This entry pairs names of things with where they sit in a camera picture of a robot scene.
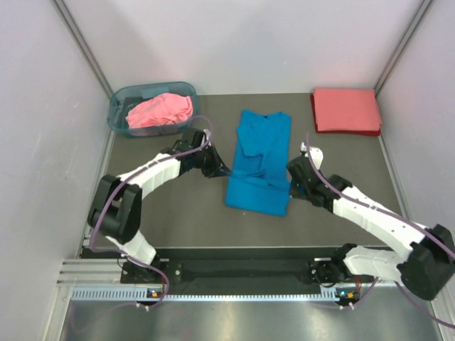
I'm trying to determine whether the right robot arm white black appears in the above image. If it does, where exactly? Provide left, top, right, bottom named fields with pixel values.
left=287, top=154, right=454, bottom=301

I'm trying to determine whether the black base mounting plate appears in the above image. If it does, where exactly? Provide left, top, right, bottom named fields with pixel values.
left=120, top=247, right=374, bottom=289

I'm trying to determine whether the grey slotted cable duct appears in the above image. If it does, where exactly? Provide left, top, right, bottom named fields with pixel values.
left=70, top=287, right=357, bottom=303

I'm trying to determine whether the folded dark red t shirt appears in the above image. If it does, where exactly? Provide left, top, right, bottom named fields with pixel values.
left=310, top=93, right=381, bottom=137

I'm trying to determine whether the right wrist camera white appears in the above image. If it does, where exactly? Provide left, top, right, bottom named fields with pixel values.
left=300, top=142, right=323, bottom=170

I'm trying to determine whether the pink crumpled t shirt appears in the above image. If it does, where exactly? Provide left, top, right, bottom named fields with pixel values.
left=126, top=93, right=193, bottom=129

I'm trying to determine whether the teal plastic basket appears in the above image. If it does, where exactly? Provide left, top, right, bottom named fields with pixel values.
left=107, top=82, right=199, bottom=137

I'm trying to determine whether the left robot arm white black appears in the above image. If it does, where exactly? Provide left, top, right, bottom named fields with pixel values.
left=87, top=128, right=231, bottom=282

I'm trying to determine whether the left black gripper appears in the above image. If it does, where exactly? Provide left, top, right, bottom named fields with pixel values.
left=191, top=142, right=231, bottom=178

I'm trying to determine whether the folded coral pink t shirt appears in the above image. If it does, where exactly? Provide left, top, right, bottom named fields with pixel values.
left=313, top=87, right=382, bottom=131

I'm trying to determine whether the blue t shirt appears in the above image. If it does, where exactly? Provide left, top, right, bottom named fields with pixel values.
left=225, top=109, right=291, bottom=217

